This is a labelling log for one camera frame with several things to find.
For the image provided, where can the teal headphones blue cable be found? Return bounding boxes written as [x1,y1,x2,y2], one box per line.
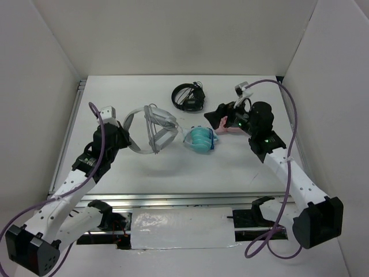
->
[182,125,220,155]

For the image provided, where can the pink blue cat-ear headphones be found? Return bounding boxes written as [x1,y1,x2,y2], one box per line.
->
[215,116,243,134]

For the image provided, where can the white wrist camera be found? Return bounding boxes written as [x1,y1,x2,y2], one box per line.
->
[234,81,254,108]
[100,106,119,126]

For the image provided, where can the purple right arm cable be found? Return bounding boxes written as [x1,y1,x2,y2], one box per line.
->
[244,79,302,260]

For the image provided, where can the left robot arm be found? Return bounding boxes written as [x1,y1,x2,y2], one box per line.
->
[5,123,130,276]

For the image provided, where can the white taped cover plate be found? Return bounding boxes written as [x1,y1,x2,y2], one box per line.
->
[130,207,236,250]

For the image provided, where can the black headphones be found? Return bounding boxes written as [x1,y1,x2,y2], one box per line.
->
[171,81,205,112]

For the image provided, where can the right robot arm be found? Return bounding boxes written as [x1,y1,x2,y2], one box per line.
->
[204,102,344,249]

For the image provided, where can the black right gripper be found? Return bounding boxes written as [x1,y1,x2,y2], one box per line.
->
[204,95,257,137]

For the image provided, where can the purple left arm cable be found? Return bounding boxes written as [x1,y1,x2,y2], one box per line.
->
[0,101,110,275]

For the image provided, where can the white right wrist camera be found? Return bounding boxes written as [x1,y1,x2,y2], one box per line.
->
[234,81,254,108]

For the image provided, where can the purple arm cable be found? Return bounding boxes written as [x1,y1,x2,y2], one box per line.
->
[0,101,110,275]
[244,79,302,260]

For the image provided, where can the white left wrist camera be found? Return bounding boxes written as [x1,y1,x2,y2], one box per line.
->
[100,106,119,126]

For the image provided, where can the grey white over-ear headphones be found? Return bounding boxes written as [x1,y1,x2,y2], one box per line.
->
[123,103,179,155]

